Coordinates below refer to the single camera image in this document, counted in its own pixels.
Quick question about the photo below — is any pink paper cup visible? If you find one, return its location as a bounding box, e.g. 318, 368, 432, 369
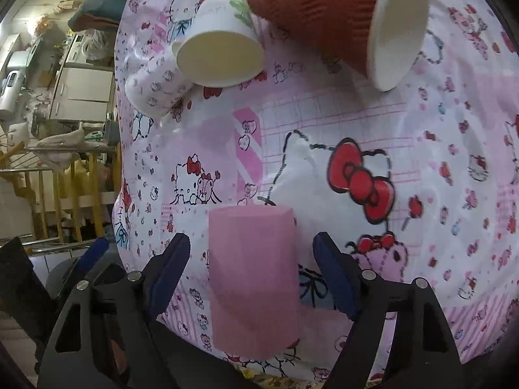
209, 205, 301, 361

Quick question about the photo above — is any white cup kitty print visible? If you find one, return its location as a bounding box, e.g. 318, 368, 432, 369
125, 47, 194, 120

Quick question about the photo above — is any white paper cup green leaf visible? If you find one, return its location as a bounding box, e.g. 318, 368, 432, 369
172, 0, 266, 88

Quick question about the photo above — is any red corrugated paper cup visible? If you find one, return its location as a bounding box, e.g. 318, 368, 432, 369
246, 0, 429, 91

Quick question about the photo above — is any yellow wooden rack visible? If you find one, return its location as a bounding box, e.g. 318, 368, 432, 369
1, 142, 122, 246

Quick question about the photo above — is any white kitchen cabinet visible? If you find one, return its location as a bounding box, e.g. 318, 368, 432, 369
48, 67, 114, 122

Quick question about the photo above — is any pink hello kitty bedsheet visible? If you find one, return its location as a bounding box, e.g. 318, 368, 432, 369
113, 0, 518, 388

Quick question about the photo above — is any white water heater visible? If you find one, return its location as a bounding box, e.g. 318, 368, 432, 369
0, 70, 26, 121

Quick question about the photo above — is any white washing machine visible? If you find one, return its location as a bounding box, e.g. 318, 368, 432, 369
61, 34, 113, 69

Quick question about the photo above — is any teal chair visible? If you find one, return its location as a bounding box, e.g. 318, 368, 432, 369
68, 0, 127, 32

